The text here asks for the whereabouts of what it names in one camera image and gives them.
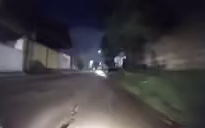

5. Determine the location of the grey asphalt road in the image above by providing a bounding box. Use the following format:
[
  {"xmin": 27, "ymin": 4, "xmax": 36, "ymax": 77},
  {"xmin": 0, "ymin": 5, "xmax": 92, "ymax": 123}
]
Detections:
[{"xmin": 0, "ymin": 70, "xmax": 181, "ymax": 128}]

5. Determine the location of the grass verge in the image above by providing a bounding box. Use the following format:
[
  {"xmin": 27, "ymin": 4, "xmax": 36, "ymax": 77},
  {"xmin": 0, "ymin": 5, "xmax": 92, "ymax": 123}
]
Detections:
[{"xmin": 114, "ymin": 68, "xmax": 205, "ymax": 128}]

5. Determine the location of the dark building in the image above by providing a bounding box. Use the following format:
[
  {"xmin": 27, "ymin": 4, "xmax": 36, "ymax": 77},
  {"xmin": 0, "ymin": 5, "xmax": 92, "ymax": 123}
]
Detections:
[{"xmin": 0, "ymin": 13, "xmax": 73, "ymax": 51}]

